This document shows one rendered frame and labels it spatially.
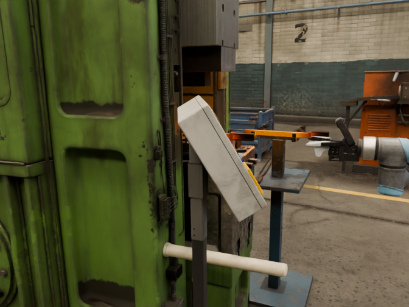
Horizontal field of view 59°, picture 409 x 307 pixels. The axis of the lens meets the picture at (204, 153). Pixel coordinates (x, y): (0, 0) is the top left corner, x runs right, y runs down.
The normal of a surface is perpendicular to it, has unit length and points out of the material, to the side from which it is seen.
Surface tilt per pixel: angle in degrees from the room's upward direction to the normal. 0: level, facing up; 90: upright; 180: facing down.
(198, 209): 90
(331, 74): 83
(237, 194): 90
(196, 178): 89
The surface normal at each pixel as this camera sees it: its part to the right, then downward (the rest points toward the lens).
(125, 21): -0.35, 0.19
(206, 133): 0.07, 0.22
